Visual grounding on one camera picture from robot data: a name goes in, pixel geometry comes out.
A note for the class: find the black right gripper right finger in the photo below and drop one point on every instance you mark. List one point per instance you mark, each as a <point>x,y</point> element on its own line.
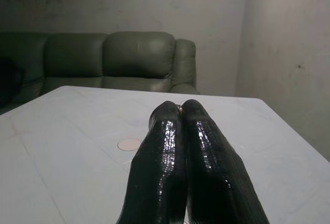
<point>214,177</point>

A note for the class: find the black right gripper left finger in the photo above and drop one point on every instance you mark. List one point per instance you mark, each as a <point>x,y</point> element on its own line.
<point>157,172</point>

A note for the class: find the round pink table cap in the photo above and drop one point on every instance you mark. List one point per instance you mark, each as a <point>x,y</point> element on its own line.
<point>129,144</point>

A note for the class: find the green leather sofa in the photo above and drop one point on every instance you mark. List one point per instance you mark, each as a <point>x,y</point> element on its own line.
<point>116,59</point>

